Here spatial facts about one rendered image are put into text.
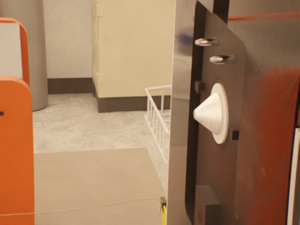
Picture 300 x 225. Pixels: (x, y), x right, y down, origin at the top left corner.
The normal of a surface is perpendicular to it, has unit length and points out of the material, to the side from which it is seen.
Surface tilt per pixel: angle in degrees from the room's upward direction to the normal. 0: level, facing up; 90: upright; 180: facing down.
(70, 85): 90
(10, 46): 0
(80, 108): 0
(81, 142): 0
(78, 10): 90
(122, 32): 90
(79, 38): 90
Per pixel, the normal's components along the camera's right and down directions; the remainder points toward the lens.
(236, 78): -0.99, 0.04
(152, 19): 0.17, 0.37
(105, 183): 0.03, -0.93
